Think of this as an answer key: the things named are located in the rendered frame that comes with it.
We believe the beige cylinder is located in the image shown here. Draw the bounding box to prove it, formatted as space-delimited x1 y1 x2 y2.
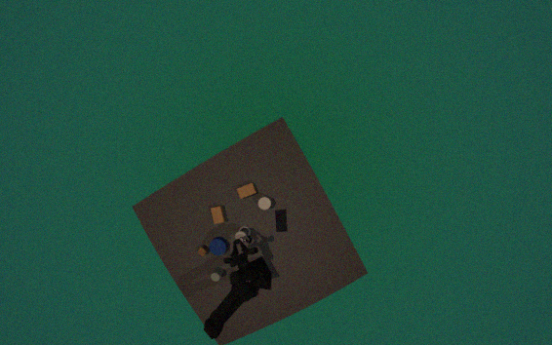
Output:
258 195 271 210

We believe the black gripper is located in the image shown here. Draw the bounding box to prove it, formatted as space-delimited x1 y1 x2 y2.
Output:
223 240 258 270

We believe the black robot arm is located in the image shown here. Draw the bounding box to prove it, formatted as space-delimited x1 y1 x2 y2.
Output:
204 254 265 339

